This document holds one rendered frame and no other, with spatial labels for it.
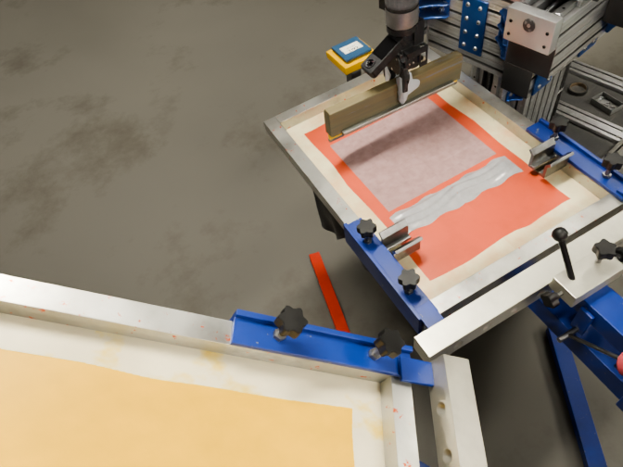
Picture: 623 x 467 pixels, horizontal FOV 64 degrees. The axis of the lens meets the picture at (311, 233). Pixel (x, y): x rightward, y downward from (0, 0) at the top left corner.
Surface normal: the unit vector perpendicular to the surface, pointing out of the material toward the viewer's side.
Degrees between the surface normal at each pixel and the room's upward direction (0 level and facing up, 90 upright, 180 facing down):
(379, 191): 0
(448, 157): 0
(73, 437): 32
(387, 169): 0
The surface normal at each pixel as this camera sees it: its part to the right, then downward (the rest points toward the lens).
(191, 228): -0.15, -0.59
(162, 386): 0.40, -0.54
